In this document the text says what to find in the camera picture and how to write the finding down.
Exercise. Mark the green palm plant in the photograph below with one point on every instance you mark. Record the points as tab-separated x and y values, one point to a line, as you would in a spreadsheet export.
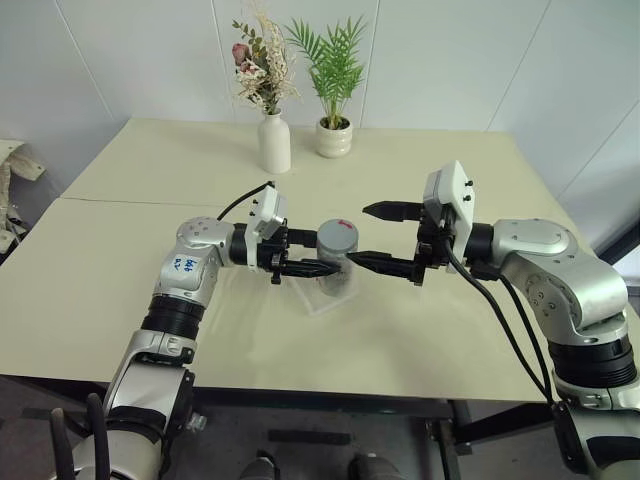
334	65

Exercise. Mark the clear plastic box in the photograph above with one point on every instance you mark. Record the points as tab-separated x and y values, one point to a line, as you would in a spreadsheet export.
320	302

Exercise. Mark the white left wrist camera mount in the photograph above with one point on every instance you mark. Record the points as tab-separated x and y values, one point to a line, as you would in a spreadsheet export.
270	210

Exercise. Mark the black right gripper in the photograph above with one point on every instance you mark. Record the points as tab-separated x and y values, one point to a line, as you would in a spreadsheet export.
431	245

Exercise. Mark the dark rounded shape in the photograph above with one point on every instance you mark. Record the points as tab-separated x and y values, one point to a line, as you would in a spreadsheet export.
260	467
372	469

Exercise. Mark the grey jar lid red mark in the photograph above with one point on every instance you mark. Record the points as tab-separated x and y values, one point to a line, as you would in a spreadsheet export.
336	235

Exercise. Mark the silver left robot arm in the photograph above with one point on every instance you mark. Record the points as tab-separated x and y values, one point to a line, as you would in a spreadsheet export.
186	272

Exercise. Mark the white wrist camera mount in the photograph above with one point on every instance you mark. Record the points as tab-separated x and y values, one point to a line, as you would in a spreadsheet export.
270	210
452	187

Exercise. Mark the white ribbed plant pot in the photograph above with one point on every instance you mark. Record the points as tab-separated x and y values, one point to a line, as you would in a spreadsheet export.
334	140

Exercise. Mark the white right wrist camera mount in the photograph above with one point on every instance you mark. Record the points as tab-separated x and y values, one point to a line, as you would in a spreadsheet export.
452	187

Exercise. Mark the black tape strip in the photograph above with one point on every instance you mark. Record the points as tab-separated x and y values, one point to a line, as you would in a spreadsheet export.
310	436

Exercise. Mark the dried flower bouquet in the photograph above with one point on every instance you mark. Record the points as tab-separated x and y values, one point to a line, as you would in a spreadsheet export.
265	65

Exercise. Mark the clear plastic jar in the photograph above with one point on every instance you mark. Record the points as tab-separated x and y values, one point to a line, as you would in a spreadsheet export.
340	286

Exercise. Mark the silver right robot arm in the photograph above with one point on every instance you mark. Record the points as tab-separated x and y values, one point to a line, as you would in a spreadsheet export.
560	265

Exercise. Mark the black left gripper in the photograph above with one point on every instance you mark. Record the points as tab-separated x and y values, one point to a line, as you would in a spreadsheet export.
277	250

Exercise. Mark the dark door panel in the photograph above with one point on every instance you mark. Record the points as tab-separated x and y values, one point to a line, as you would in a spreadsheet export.
625	255

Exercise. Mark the white ceramic vase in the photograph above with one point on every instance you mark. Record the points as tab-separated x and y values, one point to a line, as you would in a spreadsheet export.
274	145

